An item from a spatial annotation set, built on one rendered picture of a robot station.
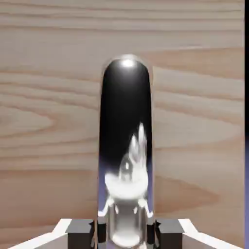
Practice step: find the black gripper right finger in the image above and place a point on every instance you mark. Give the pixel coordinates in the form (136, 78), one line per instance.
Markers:
(170, 233)

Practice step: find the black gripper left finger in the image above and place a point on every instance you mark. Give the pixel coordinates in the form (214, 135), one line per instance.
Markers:
(78, 233)

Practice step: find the light wood cabinet door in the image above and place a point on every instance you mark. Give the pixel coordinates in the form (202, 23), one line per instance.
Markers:
(48, 116)

